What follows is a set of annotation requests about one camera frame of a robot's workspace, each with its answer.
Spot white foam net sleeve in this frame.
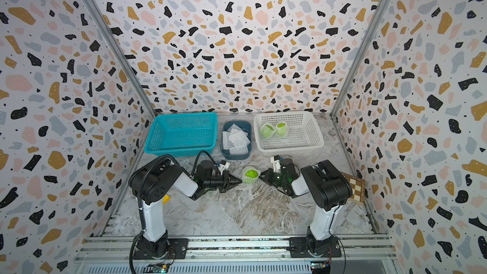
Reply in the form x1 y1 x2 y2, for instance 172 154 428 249
274 121 290 139
259 122 276 140
240 166 261 185

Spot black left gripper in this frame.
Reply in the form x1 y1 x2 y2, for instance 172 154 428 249
203 172 242 194

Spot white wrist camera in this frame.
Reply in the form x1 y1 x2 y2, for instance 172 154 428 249
270 156 281 173
218 160 230 174

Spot aluminium corner post right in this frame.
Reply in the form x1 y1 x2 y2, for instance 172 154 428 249
330 0 390 119

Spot wooden chessboard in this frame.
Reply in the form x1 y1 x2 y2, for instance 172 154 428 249
342 173 365 204

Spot aluminium corner post left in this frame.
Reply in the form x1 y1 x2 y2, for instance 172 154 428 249
82 0 157 120

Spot dark blue net bin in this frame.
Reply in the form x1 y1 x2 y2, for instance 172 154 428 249
221 120 252 161

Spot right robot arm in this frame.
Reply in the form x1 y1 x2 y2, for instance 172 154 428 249
259 156 353 258

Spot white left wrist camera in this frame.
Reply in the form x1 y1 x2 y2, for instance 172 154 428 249
218 160 230 174

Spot teal plastic basket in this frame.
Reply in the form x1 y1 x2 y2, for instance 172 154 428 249
145 112 218 157

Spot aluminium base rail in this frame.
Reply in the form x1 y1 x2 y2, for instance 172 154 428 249
73 234 402 273

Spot aluminium corner post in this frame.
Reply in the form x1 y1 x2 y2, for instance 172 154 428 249
82 0 157 120
330 0 390 119

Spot white foam nets pile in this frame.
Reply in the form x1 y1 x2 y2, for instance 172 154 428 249
222 123 251 156

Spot green custard apple dark spots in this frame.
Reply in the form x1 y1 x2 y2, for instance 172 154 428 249
244 169 259 183

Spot yellow triangular plastic block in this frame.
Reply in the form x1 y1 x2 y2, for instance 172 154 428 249
163 195 171 204

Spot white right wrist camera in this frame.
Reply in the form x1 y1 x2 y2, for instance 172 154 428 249
270 156 281 173

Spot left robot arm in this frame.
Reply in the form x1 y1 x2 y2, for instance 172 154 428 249
129 151 243 260

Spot white plastic basket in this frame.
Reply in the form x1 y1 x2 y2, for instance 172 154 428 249
254 111 324 156

